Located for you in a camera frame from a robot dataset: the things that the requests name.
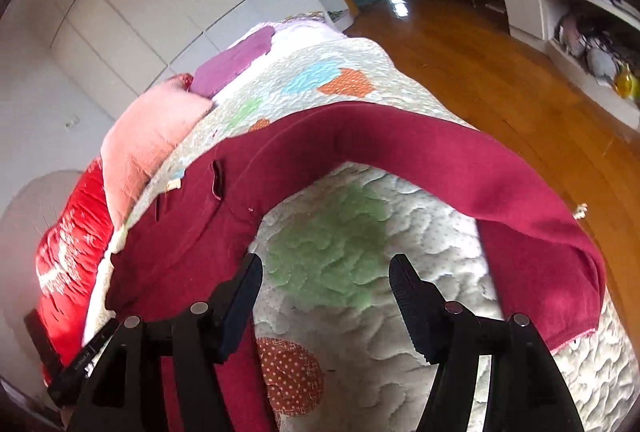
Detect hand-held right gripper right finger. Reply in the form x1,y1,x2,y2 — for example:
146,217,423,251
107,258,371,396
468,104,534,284
388,253,586,432

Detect purple folded cloth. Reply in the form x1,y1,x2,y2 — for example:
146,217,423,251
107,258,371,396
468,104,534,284
191,26,277,97

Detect yellow bottle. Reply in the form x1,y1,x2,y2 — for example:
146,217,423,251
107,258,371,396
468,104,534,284
614,64,640,100

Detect pink pillow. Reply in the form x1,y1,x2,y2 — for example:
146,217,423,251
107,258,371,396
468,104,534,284
100,75,214,229

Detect red printed blanket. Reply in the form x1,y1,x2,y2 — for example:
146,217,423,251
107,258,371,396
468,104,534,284
36,157,116,386

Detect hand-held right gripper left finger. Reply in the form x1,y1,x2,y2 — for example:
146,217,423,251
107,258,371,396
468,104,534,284
67,253,264,432

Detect quilted patchwork bedspread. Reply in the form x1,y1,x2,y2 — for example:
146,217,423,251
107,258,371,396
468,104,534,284
82,15,640,432

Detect dark red pants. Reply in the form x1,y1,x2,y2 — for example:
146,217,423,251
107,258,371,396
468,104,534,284
106,101,607,432

